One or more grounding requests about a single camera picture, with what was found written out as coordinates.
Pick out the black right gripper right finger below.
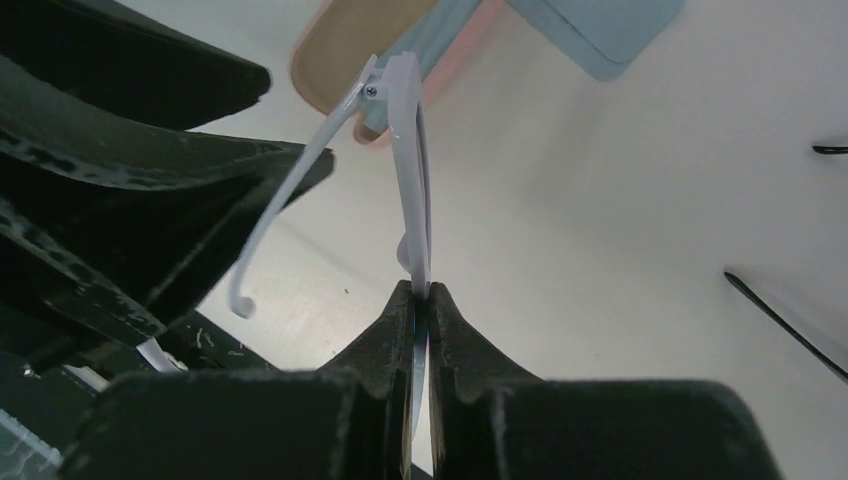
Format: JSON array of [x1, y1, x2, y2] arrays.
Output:
[[428, 283, 781, 479]]

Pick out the pink glasses case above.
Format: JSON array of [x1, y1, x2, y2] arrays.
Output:
[[289, 0, 511, 148]]

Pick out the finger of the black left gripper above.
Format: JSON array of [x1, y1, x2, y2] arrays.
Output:
[[1, 59, 303, 346], [1, 1, 271, 130]]

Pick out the black sunglasses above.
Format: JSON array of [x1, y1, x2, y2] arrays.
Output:
[[723, 135, 847, 381]]

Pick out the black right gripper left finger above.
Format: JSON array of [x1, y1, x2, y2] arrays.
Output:
[[58, 281, 414, 479]]

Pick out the light blue cleaning cloth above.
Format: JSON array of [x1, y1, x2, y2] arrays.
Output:
[[510, 0, 685, 81]]

